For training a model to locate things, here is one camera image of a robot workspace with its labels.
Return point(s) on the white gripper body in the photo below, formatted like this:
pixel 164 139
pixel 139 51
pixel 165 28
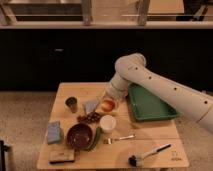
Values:
pixel 119 87

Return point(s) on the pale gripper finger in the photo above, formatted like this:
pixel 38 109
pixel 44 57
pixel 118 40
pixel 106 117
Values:
pixel 102 98
pixel 117 103

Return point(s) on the red yellow apple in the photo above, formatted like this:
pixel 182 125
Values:
pixel 110 107

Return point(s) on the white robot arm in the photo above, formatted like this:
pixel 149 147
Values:
pixel 132 69

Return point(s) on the white paper cup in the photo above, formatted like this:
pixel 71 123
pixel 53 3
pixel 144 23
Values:
pixel 107 123

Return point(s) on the dark metal cup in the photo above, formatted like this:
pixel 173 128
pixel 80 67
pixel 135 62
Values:
pixel 71 103

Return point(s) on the orange plastic bowl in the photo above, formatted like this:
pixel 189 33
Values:
pixel 108 89

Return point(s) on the blue grey folded cloth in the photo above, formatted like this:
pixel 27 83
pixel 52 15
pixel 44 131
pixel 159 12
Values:
pixel 90 105

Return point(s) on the dark red grape bunch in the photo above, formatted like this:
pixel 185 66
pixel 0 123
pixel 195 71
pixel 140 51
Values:
pixel 89 118

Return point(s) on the green plastic tray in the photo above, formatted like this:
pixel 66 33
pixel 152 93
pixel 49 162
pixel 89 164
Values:
pixel 146 106

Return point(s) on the green cucumber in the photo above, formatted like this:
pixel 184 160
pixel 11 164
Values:
pixel 95 140

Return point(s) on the silver fork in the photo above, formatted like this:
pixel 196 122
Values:
pixel 111 140

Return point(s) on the maroon bowl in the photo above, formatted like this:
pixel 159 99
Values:
pixel 79 136

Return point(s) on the black white dish brush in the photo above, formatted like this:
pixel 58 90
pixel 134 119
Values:
pixel 137 160

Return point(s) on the brown wooden block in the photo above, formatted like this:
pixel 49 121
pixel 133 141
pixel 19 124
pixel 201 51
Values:
pixel 61 156

